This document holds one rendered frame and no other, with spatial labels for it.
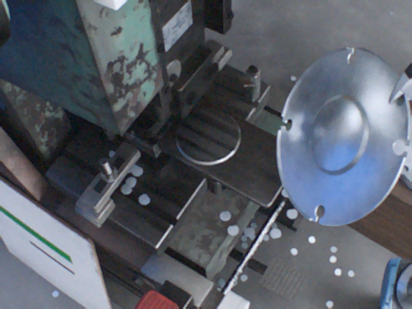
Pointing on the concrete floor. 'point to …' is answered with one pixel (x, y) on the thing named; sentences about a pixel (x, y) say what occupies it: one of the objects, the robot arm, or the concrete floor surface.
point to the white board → (51, 247)
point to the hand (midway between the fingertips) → (395, 94)
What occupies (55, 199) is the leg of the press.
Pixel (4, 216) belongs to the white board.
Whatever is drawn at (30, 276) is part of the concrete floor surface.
